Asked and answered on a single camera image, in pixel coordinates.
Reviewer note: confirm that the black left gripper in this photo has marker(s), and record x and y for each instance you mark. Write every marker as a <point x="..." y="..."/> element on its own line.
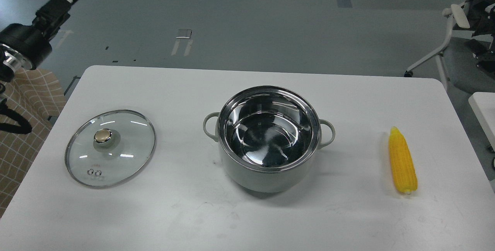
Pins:
<point x="32" y="42"/>

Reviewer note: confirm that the glass pot lid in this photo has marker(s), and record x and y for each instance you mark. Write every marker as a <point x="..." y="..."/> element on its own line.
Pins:
<point x="110" y="148"/>

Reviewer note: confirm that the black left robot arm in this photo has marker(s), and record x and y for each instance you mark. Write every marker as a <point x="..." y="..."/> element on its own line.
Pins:
<point x="11" y="62"/>

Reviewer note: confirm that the yellow corn cob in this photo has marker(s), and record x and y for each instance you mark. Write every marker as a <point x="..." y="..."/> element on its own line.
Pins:
<point x="400" y="159"/>

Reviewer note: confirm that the brown checkered cloth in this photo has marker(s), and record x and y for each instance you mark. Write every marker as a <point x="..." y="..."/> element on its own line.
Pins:
<point x="36" y="95"/>

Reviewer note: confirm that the grey office chair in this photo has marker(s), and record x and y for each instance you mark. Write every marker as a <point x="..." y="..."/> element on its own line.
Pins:
<point x="465" y="59"/>

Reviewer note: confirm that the white side table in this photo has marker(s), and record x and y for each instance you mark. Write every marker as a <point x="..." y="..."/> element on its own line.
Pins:
<point x="483" y="105"/>

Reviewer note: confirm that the grey pot with handles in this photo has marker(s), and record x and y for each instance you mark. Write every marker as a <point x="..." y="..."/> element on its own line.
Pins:
<point x="267" y="137"/>

